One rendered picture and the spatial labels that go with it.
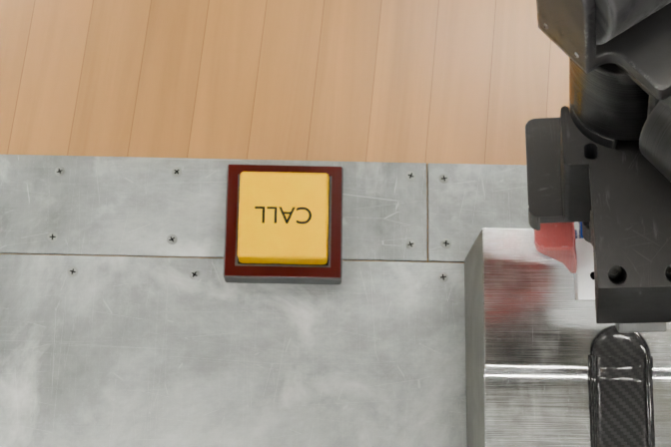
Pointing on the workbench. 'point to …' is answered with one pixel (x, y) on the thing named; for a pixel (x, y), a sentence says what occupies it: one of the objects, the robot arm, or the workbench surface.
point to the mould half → (536, 348)
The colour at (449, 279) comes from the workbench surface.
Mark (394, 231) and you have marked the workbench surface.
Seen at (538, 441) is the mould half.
